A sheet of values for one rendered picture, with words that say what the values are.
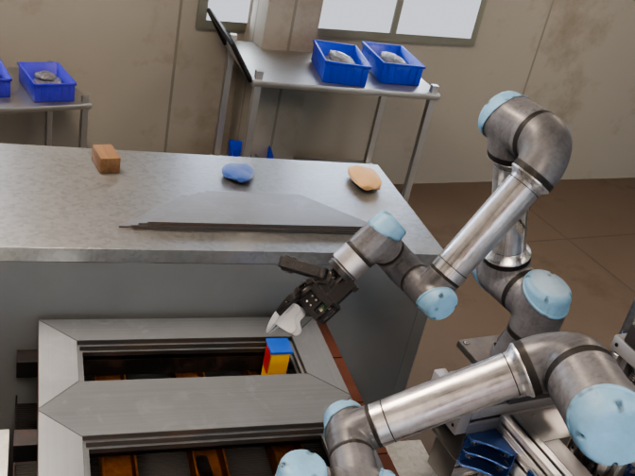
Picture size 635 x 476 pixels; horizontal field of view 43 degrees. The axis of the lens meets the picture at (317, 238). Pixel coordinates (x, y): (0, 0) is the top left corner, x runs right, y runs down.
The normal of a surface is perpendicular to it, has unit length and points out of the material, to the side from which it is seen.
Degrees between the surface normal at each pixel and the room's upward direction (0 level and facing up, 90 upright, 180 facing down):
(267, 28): 90
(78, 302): 90
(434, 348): 0
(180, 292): 90
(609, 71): 90
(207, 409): 0
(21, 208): 0
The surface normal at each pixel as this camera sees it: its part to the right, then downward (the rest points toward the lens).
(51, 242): 0.18, -0.86
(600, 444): 0.02, 0.42
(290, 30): 0.41, 0.51
